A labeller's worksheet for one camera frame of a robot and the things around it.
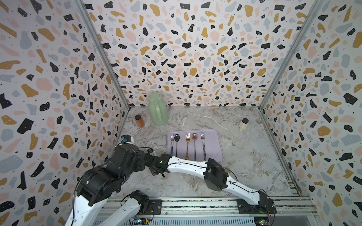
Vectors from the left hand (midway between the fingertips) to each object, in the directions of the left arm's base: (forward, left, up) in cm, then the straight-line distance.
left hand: (142, 156), depth 63 cm
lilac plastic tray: (+22, -27, -29) cm, 46 cm away
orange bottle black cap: (+38, +15, -21) cm, 46 cm away
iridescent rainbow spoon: (+27, -25, -26) cm, 45 cm away
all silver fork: (+29, -31, -27) cm, 51 cm away
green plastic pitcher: (+37, -1, -8) cm, 37 cm away
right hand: (+5, +1, -28) cm, 28 cm away
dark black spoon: (+26, -12, -26) cm, 39 cm away
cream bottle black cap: (+34, -61, -21) cm, 72 cm away
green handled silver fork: (+27, -9, -27) cm, 39 cm away
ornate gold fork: (+25, -20, -27) cm, 42 cm away
